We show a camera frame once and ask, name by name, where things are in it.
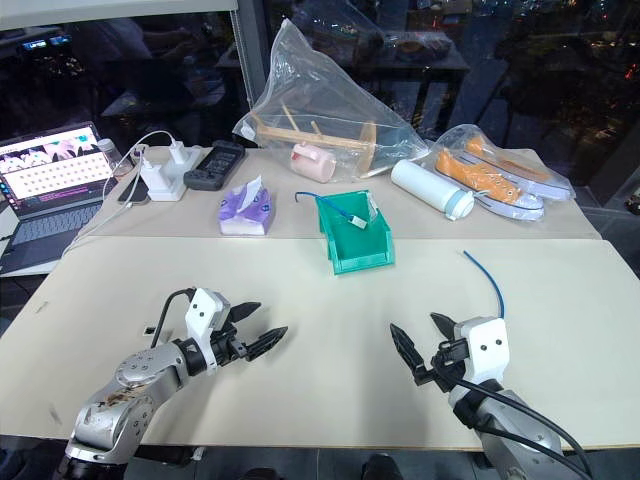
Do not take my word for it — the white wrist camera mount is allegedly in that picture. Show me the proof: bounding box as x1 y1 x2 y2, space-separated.
451 315 508 384
184 287 232 352

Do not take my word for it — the orange white sneaker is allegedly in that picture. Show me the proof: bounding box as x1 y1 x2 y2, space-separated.
464 135 574 202
434 149 546 221

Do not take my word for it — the black handheld device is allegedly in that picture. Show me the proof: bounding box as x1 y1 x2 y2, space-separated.
182 140 248 193

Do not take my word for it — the purple tissue pack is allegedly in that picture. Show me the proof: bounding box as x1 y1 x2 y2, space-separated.
217 175 274 237

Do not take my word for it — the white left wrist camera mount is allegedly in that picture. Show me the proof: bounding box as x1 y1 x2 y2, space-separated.
184 287 232 352

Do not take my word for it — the grey window frame post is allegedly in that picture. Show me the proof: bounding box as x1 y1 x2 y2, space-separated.
231 0 270 109

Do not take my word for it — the white bottle light blue cap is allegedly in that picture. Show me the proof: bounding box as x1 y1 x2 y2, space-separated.
390 159 476 223

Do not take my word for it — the white charger block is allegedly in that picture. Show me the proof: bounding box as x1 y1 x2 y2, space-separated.
140 160 164 198

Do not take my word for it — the green plastic bin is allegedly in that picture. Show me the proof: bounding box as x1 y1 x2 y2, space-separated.
315 189 397 277

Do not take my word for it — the open grey laptop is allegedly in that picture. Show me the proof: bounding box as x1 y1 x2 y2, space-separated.
0 121 120 277

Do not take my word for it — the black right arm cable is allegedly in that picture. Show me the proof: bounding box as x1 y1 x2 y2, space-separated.
452 377 595 480

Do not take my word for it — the small clear bottle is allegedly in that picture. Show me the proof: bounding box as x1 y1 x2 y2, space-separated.
96 138 133 183

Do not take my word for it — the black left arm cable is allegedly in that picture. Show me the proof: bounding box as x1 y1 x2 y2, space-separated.
150 288 197 347

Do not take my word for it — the wooden rack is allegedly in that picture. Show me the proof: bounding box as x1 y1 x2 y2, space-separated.
249 103 379 181

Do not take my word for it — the large clear plastic bag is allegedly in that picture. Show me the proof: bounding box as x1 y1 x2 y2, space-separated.
231 18 432 182

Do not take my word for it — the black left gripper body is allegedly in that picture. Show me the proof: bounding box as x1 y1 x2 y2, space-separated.
209 304 251 370

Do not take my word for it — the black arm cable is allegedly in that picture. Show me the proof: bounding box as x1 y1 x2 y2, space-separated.
150 288 197 347
452 377 595 480

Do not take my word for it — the pink mug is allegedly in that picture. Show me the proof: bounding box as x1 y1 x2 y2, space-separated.
290 142 337 183

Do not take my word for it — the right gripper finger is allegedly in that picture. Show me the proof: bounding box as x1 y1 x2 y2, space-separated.
389 323 432 387
430 312 458 342

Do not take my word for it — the thin blue cable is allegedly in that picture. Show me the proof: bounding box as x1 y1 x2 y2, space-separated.
462 250 507 319

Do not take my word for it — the dark rounded shape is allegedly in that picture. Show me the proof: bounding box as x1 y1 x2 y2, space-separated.
361 451 397 480

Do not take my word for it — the clear plastic shoe bag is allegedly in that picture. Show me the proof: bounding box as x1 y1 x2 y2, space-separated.
424 124 576 222

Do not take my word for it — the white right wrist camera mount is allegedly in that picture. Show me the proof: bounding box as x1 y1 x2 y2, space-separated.
451 315 508 384

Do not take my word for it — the black smartphone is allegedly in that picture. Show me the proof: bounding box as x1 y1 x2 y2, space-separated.
117 176 152 207

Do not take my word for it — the white charging cable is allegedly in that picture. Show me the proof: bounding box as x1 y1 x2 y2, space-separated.
101 130 177 207

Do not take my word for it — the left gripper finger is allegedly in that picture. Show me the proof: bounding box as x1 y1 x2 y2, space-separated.
230 300 263 324
245 325 290 363

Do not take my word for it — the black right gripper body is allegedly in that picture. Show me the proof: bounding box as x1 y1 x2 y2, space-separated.
423 335 472 395

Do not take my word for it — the dark background table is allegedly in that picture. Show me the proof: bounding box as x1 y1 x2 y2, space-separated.
355 43 472 132

